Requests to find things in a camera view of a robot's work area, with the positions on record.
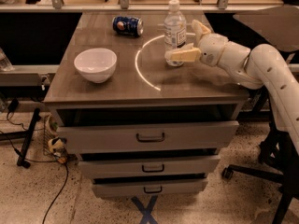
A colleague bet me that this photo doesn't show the clear bottle at left edge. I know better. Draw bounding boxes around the clear bottle at left edge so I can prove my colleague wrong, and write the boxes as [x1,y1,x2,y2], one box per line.
[0,48,14,72]

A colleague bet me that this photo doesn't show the grey drawer cabinet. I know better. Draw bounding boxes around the grey drawer cabinet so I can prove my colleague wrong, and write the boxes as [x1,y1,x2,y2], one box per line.
[45,12,249,185]

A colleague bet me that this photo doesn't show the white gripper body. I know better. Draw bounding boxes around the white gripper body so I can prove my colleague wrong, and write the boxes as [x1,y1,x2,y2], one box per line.
[198,34,228,67]

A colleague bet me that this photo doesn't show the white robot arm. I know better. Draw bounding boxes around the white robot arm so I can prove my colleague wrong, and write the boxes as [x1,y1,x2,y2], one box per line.
[164,20,299,152]

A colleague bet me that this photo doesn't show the bottom grey drawer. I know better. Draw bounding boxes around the bottom grey drawer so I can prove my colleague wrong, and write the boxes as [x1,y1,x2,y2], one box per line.
[92,178,207,198]

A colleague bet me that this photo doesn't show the black stand leg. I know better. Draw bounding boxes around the black stand leg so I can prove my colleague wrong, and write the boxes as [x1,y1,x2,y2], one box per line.
[17,108,41,168]

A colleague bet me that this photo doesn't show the top grey drawer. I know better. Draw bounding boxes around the top grey drawer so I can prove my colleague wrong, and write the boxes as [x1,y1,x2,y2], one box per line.
[58,120,238,154]

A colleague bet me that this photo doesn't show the blue soda can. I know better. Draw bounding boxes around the blue soda can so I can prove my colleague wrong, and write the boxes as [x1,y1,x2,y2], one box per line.
[112,16,143,37]

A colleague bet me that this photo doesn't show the white ceramic bowl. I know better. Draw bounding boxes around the white ceramic bowl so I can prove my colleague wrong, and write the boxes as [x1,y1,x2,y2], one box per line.
[74,48,117,83]

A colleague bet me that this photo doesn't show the grey drawer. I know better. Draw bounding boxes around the grey drawer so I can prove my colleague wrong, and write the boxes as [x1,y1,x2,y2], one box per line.
[92,178,207,198]
[78,155,220,179]
[58,120,238,154]

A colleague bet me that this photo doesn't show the wire basket with items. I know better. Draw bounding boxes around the wire basket with items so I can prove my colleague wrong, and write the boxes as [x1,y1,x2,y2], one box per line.
[44,115,68,164]

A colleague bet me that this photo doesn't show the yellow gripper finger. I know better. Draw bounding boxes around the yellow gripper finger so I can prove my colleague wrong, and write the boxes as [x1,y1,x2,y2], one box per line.
[164,43,202,62]
[192,20,211,47]

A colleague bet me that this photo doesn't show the black floor cable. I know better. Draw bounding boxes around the black floor cable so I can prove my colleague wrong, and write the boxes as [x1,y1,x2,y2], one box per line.
[0,109,69,224]

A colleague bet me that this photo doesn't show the black office chair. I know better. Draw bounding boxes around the black office chair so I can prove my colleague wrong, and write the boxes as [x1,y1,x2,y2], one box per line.
[221,87,299,224]

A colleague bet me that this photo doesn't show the clear plastic water bottle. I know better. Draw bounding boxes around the clear plastic water bottle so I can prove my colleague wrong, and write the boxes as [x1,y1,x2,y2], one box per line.
[164,0,188,68]

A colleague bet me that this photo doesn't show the middle grey drawer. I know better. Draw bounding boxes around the middle grey drawer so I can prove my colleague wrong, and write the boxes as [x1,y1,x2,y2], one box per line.
[78,155,220,179]

